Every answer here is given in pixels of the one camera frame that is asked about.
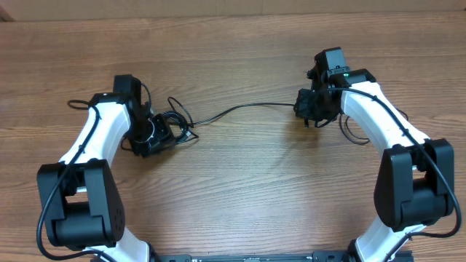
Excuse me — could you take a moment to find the thin black usb cable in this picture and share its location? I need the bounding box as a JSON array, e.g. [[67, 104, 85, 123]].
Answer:
[[338, 107, 409, 146]]

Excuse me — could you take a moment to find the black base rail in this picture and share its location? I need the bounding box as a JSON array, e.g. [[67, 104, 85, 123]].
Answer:
[[157, 250, 355, 262]]

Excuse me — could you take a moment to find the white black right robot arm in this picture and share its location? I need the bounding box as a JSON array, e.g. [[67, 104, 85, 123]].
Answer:
[[293, 58, 462, 261]]

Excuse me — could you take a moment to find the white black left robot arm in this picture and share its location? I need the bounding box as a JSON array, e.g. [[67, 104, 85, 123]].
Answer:
[[36, 74, 176, 261]]

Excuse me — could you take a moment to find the thick black usb cable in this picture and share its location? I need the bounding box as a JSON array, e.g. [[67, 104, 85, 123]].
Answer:
[[159, 96, 298, 143]]

